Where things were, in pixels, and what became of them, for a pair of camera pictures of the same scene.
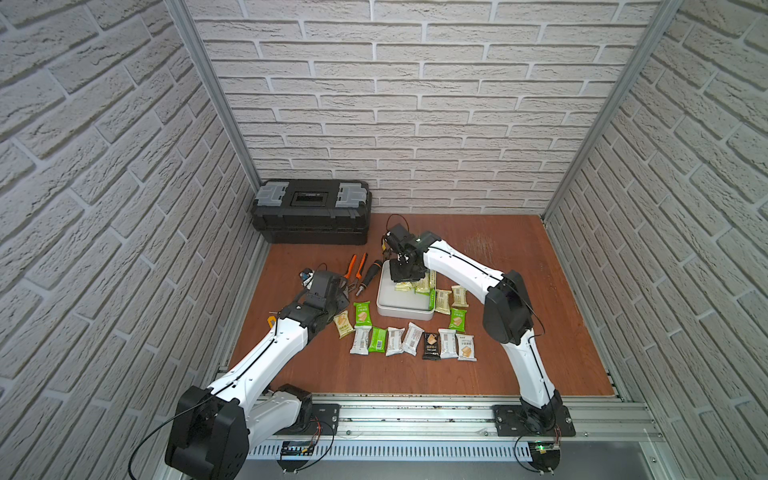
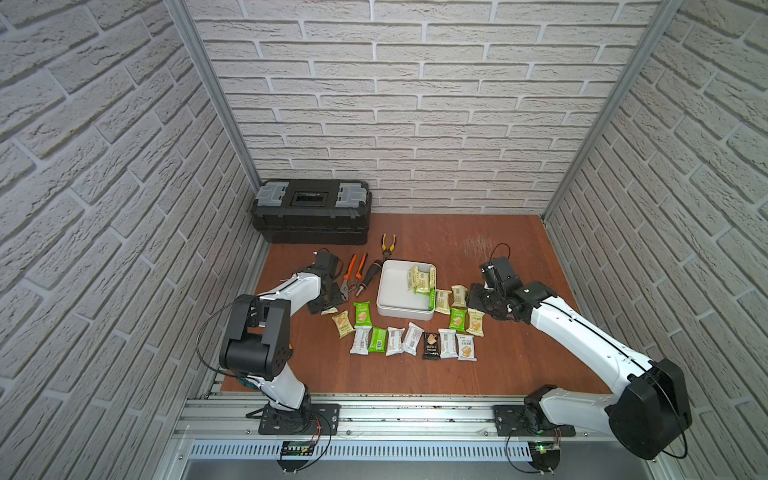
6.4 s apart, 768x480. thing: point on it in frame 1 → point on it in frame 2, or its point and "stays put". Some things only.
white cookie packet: (466, 347) stays put
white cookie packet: (412, 339) stays put
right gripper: (395, 276) → (473, 298)
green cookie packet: (363, 313) stays put
